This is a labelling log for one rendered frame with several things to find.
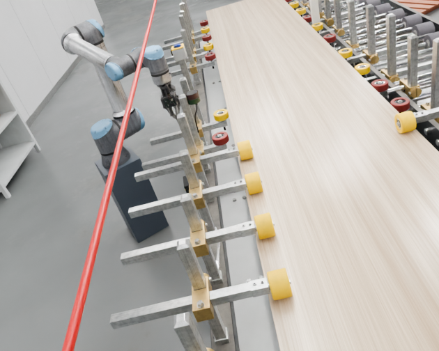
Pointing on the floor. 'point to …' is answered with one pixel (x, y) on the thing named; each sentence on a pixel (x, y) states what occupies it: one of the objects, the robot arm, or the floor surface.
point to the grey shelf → (3, 136)
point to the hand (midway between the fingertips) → (175, 115)
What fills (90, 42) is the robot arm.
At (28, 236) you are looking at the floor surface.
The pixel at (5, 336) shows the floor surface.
